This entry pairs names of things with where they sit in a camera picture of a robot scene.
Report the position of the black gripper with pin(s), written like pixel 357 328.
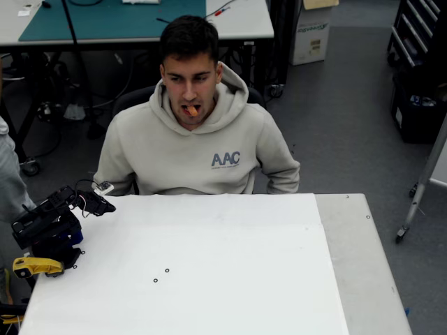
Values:
pixel 98 206

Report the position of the orange food piece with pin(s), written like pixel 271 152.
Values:
pixel 192 111

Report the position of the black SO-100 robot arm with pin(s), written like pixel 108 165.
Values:
pixel 42 223

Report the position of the standing person in grey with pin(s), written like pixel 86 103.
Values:
pixel 8 181

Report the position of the grey caster wheel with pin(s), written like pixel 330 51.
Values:
pixel 30 168

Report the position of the yellow clamp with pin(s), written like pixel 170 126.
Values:
pixel 36 266

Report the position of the seated man in beige hoodie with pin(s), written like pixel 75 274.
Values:
pixel 181 150

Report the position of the black office chair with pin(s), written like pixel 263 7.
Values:
pixel 131 97

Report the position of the white table sheet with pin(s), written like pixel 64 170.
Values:
pixel 227 261

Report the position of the black stand pole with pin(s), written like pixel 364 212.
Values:
pixel 82 66

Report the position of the yellow black hand tool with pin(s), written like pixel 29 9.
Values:
pixel 10 318

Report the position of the green cutting mat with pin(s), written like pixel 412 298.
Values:
pixel 115 19

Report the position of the workbench caster wheel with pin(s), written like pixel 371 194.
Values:
pixel 276 91

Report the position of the red screwdriver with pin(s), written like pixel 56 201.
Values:
pixel 220 13

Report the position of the white workbench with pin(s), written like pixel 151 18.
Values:
pixel 244 24

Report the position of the white cardboard box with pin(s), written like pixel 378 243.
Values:
pixel 312 38

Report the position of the grey metal stand leg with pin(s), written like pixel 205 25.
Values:
pixel 424 178

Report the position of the black storage bin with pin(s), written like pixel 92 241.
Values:
pixel 415 118

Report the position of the black drawer cart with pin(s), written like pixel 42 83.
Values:
pixel 415 31

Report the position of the small white camera board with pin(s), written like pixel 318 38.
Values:
pixel 103 187

